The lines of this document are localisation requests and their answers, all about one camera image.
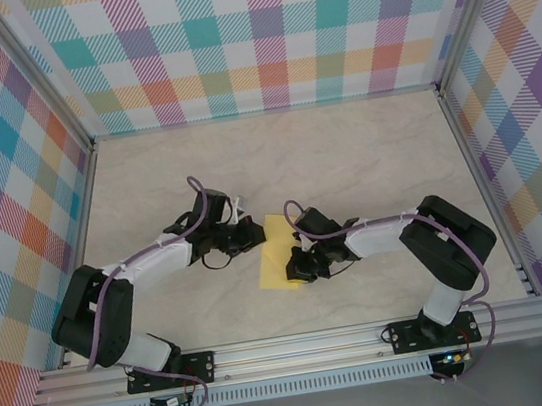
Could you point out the yellow paper sheet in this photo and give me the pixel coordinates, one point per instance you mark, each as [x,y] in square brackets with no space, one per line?
[274,258]

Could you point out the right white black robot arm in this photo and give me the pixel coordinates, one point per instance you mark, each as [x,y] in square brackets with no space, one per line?
[382,243]

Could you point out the wide aluminium mounting rail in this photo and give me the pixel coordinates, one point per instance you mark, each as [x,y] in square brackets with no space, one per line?
[297,351]

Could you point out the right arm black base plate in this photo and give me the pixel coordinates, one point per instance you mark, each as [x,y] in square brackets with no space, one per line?
[403,338]

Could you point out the thin aluminium table edge rail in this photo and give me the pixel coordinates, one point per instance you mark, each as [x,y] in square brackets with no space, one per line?
[263,111]

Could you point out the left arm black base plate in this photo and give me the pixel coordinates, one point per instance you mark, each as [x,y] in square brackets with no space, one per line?
[200,367]

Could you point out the aluminium frame post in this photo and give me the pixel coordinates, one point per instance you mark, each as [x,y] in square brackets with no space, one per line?
[471,8]
[38,74]

